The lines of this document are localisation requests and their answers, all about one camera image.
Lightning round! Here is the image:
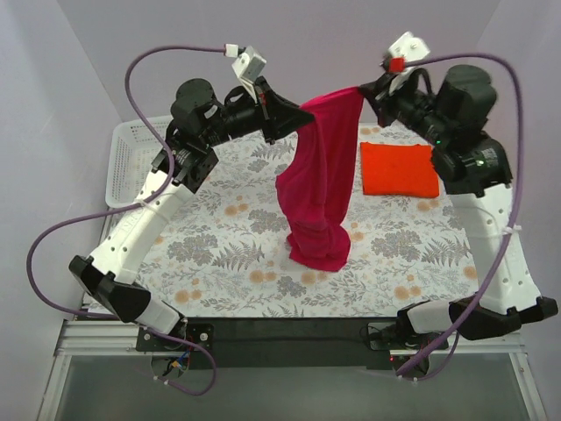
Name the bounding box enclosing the magenta t shirt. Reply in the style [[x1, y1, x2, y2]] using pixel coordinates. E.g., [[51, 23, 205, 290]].
[[276, 87, 364, 272]]

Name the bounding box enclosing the white plastic basket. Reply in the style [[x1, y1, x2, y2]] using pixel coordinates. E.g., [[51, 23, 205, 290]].
[[105, 119, 162, 208]]

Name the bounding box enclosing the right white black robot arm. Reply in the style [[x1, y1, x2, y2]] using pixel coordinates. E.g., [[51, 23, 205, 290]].
[[359, 65, 558, 340]]

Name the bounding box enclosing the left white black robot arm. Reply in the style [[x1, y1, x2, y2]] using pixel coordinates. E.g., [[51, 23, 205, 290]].
[[69, 76, 314, 351]]

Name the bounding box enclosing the folded orange t shirt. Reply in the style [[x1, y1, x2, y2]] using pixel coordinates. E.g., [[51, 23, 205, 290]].
[[360, 142, 440, 198]]

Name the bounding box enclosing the floral table mat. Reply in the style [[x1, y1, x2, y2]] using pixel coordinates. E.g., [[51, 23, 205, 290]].
[[136, 133, 478, 318]]

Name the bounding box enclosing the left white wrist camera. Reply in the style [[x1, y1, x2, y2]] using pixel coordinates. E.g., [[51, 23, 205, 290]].
[[224, 44, 266, 93]]

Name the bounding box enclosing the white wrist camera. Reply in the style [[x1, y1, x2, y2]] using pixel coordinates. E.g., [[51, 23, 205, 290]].
[[224, 44, 266, 93], [381, 32, 430, 75]]

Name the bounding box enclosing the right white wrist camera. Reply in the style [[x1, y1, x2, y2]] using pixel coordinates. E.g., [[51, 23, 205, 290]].
[[381, 32, 430, 75]]

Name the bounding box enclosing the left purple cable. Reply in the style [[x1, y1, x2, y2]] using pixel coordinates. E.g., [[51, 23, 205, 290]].
[[25, 44, 229, 396]]

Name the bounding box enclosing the purple cable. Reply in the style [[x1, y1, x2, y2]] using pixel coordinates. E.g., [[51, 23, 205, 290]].
[[25, 44, 229, 396], [394, 52, 525, 382]]

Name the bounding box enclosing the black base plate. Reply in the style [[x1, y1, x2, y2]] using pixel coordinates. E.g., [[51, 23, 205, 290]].
[[135, 318, 433, 369]]

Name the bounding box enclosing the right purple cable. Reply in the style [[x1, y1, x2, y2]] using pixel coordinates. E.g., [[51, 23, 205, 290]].
[[394, 52, 525, 382]]

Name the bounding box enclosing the aluminium frame rail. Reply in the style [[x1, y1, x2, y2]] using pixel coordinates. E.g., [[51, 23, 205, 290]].
[[37, 321, 150, 420]]

